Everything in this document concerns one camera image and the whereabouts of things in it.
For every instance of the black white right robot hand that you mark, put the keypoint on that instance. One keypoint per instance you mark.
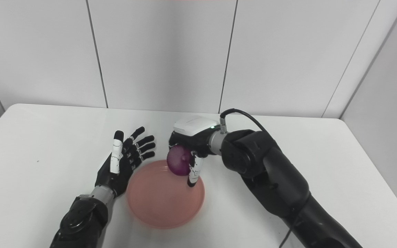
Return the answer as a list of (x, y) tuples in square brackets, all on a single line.
[(195, 132)]

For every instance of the purple red onion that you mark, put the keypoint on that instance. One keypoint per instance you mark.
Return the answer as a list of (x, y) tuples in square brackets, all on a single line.
[(178, 162)]

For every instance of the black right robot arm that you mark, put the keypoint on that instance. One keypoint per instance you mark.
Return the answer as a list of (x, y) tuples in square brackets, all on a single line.
[(271, 175)]

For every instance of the pink round plate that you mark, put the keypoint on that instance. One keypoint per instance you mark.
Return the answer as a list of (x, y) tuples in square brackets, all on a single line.
[(160, 203)]

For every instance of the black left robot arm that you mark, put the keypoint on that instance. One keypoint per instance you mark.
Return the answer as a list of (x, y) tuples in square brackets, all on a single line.
[(81, 220)]

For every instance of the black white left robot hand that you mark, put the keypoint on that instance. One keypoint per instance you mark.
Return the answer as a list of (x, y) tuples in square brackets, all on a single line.
[(119, 168)]

